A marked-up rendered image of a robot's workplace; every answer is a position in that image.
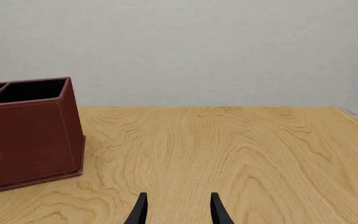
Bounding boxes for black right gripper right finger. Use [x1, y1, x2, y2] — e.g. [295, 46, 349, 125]
[210, 192, 236, 224]

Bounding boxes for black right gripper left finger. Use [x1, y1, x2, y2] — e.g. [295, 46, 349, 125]
[123, 192, 149, 224]

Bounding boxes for red-brown desk caddy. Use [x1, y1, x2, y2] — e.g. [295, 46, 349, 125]
[0, 77, 86, 196]

